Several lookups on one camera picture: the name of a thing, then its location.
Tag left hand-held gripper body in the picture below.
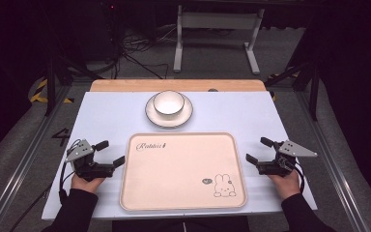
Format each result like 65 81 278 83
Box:
66 138 115 182

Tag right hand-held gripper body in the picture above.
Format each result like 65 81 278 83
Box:
257 140 318 178

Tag person's left hand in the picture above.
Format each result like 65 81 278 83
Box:
71 173 105 194

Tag person's right hand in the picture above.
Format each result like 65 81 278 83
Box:
268 169 302 201

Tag white table cover sheet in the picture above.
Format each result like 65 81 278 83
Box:
42 91 318 220

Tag beige tray with rabbit print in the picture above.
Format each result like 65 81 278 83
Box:
119 131 248 212

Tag white plate with dark rim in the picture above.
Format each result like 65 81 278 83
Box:
145 93 194 130

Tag black tripod stand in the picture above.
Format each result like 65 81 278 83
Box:
43 47 104 117
265 59 322 122

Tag wooden table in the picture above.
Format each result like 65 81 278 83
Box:
90 79 267 93

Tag white bowl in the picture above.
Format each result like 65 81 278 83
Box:
153 90 186 116

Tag yellow black hazard tape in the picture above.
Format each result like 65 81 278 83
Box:
28 78 75 104

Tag black equipment with red light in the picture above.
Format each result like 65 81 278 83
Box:
100 0 122 62

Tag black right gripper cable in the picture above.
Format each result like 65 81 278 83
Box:
289 159 305 194

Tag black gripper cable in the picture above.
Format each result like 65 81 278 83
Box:
289 159 305 194
58 138 82 205

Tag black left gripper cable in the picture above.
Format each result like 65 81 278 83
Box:
58 138 82 205

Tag aluminium rail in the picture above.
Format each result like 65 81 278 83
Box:
294 91 371 232
0 84 73 232

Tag black floor cables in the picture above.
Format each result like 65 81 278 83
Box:
112 27 170 80

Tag white metal stand frame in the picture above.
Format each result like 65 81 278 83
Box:
173 4 266 75

